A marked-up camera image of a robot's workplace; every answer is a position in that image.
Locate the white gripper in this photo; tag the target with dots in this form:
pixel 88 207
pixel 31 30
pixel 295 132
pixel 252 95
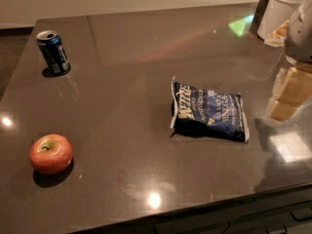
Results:
pixel 300 34

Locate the red apple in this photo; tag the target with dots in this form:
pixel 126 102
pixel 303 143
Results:
pixel 50 154

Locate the blue pepsi can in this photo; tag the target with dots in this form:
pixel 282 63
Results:
pixel 53 52

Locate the white plastic canister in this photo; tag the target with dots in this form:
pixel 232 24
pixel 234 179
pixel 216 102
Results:
pixel 275 13

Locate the blue kettle chips bag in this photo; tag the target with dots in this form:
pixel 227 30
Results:
pixel 207 113

